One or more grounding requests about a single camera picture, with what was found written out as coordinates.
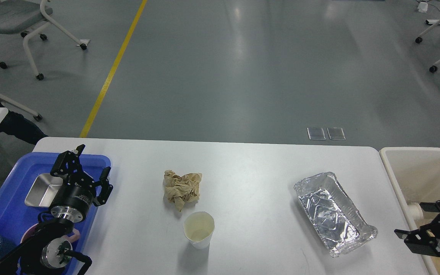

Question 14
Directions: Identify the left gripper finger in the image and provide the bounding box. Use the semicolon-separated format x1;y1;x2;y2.
92;167;113;207
50;144;86;183

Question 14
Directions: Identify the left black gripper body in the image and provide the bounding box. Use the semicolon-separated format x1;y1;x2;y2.
49;183;96;223

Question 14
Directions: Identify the stainless steel rectangular dish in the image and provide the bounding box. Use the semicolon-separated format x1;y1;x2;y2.
24;173;63;208

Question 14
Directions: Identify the pink HOME mug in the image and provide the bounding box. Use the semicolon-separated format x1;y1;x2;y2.
20;223;81;249

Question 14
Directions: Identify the aluminium foil tray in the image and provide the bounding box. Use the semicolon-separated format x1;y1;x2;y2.
293;171;378;257

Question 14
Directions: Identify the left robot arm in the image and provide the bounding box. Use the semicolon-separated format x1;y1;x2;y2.
0;144;113;275

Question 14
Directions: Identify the clear plastic bottle in bin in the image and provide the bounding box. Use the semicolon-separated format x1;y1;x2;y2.
407;202;437;230

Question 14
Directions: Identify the beige plastic bin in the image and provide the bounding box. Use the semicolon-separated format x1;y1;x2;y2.
380;147;440;275

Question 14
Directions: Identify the person in dark trousers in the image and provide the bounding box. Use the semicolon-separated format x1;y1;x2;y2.
0;103;47;145

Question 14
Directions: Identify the blue plastic tray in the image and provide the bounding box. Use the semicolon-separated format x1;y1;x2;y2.
0;152;112;275

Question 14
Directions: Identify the crumpled brown paper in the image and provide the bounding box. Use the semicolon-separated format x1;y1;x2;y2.
163;170;202;212

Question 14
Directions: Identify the white paper cup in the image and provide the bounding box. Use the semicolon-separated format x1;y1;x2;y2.
183;211;215;249

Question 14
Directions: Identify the right floor socket plate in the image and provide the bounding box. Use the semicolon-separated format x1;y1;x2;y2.
327;127;346;141

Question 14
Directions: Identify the floor socket plate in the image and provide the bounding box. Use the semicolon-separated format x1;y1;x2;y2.
327;127;346;141
307;127;327;141

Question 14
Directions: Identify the left floor socket plate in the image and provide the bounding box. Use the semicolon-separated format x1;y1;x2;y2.
307;127;327;141

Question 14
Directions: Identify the grey office chair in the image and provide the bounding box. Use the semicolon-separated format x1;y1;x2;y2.
0;0;87;81

